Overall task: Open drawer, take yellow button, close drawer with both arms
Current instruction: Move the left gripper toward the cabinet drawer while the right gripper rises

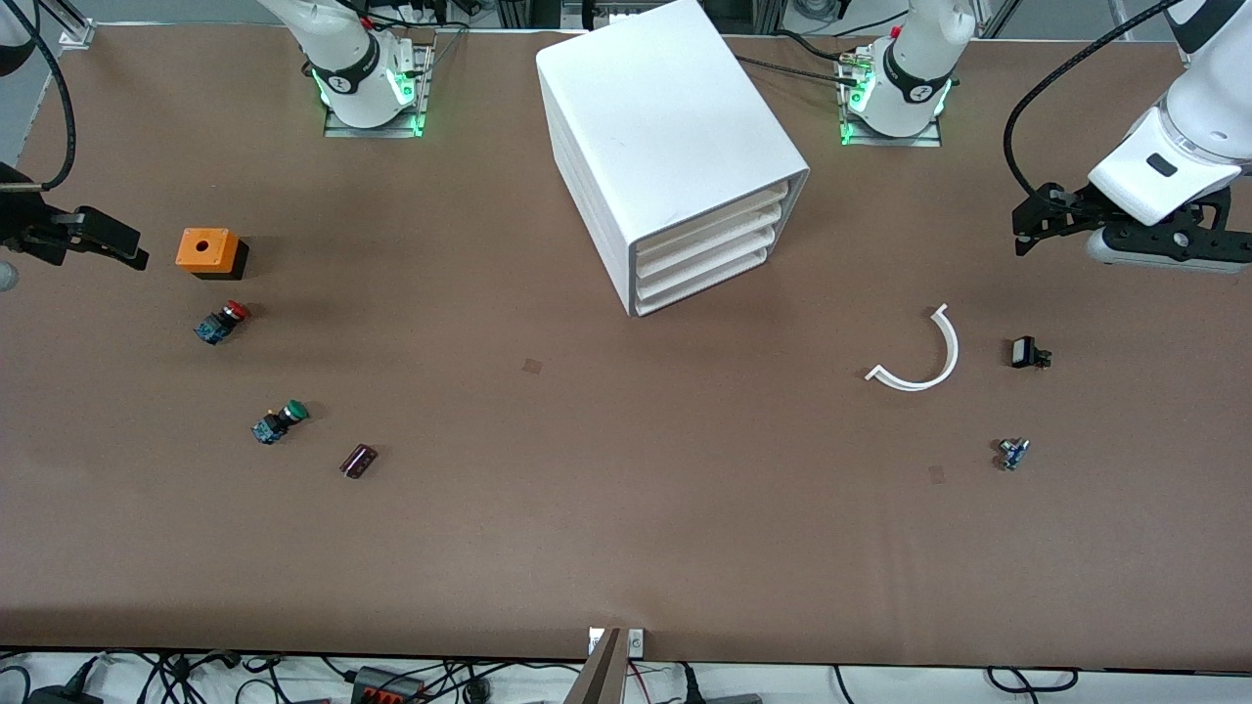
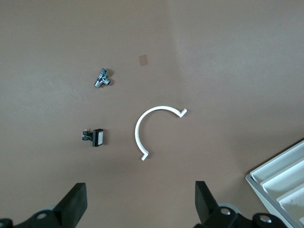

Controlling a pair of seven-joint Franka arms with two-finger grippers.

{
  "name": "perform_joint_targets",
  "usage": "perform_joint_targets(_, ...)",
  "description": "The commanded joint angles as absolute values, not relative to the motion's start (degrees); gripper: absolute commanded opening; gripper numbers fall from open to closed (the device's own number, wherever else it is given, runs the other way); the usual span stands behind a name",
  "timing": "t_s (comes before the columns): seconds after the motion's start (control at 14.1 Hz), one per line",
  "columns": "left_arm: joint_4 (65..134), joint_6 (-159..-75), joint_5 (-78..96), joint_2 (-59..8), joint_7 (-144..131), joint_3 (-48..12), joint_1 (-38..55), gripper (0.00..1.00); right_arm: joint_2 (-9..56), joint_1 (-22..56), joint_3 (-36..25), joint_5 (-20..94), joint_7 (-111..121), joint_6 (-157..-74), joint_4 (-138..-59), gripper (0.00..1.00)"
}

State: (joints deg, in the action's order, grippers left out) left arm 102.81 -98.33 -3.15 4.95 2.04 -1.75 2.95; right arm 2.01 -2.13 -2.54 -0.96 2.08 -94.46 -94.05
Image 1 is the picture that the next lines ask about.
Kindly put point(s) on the orange button enclosure box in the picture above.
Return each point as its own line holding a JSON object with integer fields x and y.
{"x": 202, "y": 249}

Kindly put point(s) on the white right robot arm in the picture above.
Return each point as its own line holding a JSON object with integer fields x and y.
{"x": 342, "y": 59}

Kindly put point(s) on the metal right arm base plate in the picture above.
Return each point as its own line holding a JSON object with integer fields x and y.
{"x": 337, "y": 131}

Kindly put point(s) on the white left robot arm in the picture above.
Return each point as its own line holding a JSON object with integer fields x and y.
{"x": 915, "y": 68}

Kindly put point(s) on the aluminium profile with bracket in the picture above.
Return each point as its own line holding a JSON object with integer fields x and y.
{"x": 74, "y": 33}

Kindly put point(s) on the white plastic drawer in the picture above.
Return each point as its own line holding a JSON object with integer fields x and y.
{"x": 714, "y": 261}
{"x": 714, "y": 242}
{"x": 714, "y": 222}
{"x": 714, "y": 278}

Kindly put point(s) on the dark maroon small component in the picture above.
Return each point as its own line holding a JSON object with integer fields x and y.
{"x": 358, "y": 462}

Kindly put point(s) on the green push button switch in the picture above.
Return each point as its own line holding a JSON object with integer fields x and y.
{"x": 274, "y": 425}

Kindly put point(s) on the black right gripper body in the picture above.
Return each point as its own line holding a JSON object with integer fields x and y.
{"x": 27, "y": 226}

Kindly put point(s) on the white drawer cabinet housing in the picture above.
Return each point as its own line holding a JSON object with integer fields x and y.
{"x": 665, "y": 117}

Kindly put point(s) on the black orange power strip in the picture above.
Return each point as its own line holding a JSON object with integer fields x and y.
{"x": 386, "y": 686}

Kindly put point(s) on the white curved plastic strip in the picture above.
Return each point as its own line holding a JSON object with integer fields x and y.
{"x": 954, "y": 347}

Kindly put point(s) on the small black switch part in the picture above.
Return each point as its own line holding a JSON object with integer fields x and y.
{"x": 1025, "y": 352}

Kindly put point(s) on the small blue electronic component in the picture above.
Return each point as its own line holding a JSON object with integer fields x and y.
{"x": 1012, "y": 455}

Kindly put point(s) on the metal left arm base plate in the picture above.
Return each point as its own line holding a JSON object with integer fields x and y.
{"x": 929, "y": 141}

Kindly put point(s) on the brown camera stand post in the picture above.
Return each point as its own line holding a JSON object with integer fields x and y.
{"x": 599, "y": 680}

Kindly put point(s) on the red push button switch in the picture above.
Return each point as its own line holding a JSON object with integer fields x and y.
{"x": 217, "y": 326}

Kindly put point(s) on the black plug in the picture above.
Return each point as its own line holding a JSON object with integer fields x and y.
{"x": 693, "y": 689}

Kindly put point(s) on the black power adapter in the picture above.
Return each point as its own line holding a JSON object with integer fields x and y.
{"x": 59, "y": 696}

